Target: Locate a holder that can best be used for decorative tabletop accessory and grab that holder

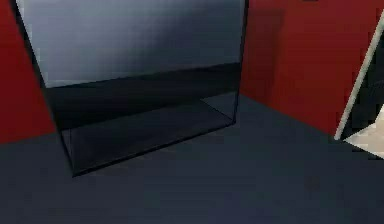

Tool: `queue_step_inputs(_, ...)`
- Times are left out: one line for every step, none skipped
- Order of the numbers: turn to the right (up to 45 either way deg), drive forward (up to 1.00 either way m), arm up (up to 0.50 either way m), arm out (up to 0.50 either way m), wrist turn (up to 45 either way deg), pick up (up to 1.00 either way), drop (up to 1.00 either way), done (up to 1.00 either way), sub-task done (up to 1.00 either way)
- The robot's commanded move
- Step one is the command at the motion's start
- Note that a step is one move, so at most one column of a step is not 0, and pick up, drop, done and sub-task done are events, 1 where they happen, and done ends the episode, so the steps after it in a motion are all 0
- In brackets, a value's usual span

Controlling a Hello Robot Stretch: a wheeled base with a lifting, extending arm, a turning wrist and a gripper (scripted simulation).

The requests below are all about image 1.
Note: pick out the black framed floor mirror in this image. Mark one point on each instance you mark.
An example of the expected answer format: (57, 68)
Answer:
(140, 66)

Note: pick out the white door frame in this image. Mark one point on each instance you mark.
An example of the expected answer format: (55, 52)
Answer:
(358, 80)

